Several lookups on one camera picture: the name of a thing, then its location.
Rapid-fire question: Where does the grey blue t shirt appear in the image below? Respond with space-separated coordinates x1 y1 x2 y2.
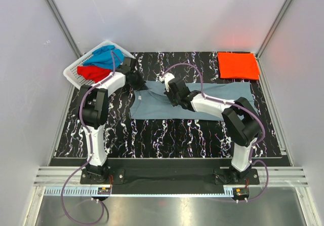
130 81 255 121

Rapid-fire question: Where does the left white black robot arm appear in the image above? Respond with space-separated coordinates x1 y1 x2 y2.
77 57 146 183

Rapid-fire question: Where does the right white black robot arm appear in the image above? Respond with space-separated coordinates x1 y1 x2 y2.
162 78 263 184

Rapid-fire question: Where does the red t shirt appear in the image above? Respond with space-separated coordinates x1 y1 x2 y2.
77 65 112 83

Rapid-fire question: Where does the black marble pattern mat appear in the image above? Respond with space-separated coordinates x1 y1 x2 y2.
54 52 283 158

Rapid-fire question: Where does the folded orange t shirt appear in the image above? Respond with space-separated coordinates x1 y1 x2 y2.
217 52 260 80

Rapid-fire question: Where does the white plastic laundry basket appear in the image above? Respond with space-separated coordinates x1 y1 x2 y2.
63 40 135 90

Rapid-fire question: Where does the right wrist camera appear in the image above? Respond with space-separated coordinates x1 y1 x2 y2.
159 72 175 92

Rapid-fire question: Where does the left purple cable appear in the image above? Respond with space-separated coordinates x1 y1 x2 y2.
60 50 122 224

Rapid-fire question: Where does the purple cable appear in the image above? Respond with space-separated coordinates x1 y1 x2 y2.
60 50 122 224
163 62 269 201

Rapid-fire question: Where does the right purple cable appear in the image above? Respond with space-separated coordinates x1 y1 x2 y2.
163 62 269 201

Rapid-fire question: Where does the aluminium frame rail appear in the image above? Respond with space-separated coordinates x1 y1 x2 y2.
33 167 308 198

